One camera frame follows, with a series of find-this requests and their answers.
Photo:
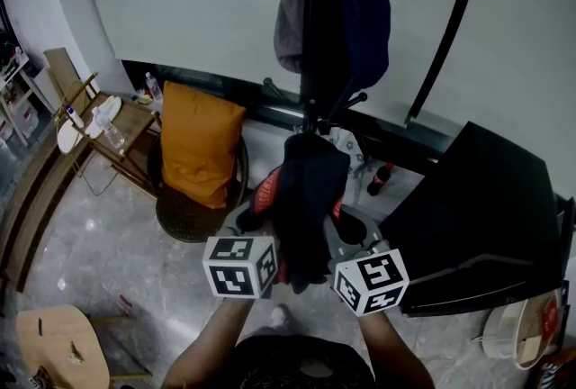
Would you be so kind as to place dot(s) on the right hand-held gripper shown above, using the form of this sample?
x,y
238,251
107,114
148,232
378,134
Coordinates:
x,y
373,270

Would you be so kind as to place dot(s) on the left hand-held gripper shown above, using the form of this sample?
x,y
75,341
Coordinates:
x,y
229,252

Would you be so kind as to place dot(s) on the black garment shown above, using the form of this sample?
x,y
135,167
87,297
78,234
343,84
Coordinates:
x,y
310,198

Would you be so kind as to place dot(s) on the black coat rack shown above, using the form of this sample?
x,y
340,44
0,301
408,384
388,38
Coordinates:
x,y
315,18

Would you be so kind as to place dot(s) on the person's left forearm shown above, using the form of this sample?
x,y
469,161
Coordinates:
x,y
207,351

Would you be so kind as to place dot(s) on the person's right forearm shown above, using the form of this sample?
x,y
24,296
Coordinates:
x,y
396,355

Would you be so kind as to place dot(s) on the cola bottle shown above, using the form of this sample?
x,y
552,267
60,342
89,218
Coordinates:
x,y
379,182

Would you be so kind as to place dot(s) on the dark round chair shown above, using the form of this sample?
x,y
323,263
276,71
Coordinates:
x,y
189,218

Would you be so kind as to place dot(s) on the white flower-patterned cloth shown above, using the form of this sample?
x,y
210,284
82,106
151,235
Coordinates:
x,y
353,153

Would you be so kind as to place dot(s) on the person's white shoe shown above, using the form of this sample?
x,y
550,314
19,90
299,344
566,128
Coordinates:
x,y
280,316

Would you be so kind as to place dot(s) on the orange cushion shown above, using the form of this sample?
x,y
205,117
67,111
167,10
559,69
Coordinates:
x,y
198,144

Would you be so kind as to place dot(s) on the black mini fridge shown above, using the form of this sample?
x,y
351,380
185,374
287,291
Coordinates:
x,y
486,207

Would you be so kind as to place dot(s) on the person's black patterned shirt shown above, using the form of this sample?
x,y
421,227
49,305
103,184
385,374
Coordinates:
x,y
301,360

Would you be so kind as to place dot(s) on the small pink item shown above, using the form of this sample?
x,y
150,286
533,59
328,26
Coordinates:
x,y
125,302

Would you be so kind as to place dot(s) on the wooden gold-framed rack table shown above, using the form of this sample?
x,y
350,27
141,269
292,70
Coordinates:
x,y
130,126

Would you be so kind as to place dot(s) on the clear plastic water bottle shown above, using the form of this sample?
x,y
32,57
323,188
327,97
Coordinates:
x,y
110,130
154,86

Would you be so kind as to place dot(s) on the white slippers pair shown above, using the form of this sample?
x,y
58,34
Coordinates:
x,y
105,112

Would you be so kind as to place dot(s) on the grey cap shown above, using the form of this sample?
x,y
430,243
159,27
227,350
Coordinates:
x,y
288,31

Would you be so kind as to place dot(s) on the navy cap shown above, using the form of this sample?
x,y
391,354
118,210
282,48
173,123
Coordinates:
x,y
366,31

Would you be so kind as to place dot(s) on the white blue-capped spray bottle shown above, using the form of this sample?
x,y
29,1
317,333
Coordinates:
x,y
74,117

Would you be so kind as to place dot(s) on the black curved pole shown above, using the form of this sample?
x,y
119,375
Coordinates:
x,y
445,40

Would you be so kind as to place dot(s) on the small white pieces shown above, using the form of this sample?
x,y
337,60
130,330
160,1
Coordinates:
x,y
76,355

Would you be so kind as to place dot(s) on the red packet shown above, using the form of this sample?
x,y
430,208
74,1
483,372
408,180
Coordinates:
x,y
549,319

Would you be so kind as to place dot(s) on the small cardboard box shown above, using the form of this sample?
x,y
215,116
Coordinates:
x,y
534,349

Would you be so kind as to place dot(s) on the light wooden low table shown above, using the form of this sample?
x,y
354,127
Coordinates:
x,y
58,351

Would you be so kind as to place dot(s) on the dark stick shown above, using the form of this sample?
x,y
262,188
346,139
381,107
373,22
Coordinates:
x,y
39,327

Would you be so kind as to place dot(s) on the wooden board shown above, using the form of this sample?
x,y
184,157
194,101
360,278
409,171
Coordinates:
x,y
60,72

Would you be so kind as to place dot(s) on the white shelf unit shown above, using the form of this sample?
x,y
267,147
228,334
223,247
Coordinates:
x,y
22,81

